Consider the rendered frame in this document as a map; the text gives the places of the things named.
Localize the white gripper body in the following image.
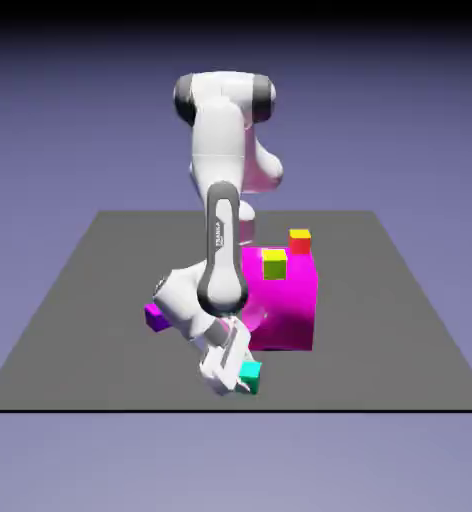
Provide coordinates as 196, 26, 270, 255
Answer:
198, 322, 256, 398

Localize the small teal cube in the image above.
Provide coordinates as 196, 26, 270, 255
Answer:
238, 360, 264, 396

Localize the small purple cube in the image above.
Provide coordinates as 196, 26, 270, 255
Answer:
144, 302, 174, 334

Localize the small yellow cube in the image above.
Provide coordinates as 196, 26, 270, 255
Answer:
261, 248, 288, 282

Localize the small red cube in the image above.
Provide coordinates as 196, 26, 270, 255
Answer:
288, 228, 313, 256

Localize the large magenta box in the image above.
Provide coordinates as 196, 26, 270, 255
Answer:
240, 245, 320, 353

